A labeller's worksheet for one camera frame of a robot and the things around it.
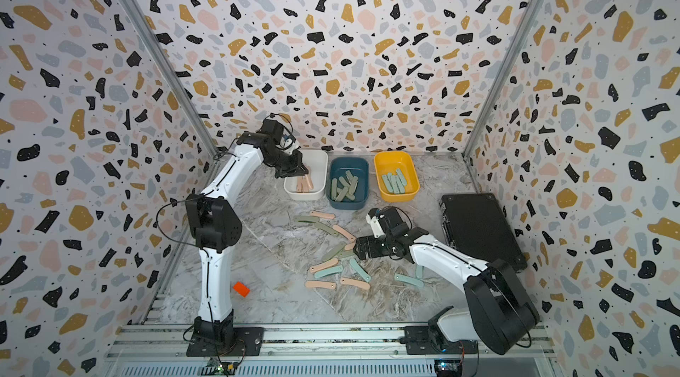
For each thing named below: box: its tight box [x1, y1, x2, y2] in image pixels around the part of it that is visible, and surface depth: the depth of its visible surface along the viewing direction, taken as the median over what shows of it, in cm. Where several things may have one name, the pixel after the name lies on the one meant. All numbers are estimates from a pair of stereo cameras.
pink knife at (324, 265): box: [309, 258, 340, 274], surface depth 90 cm
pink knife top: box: [309, 210, 336, 220], surface depth 102 cm
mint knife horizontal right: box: [394, 272, 425, 288], surface depth 87 cm
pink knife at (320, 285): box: [304, 280, 337, 290], surface depth 85 cm
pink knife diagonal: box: [332, 223, 357, 244], surface depth 97 cm
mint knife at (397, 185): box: [390, 175, 404, 195], surface depth 112 cm
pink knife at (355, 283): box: [340, 276, 371, 291], surface depth 87 cm
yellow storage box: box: [373, 150, 421, 203], surface depth 114 cm
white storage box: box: [283, 148, 329, 201], surface depth 108 cm
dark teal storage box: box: [324, 156, 370, 211], surface depth 109 cm
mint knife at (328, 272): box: [314, 265, 343, 278], surface depth 89 cm
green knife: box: [345, 169, 359, 190], surface depth 115 cm
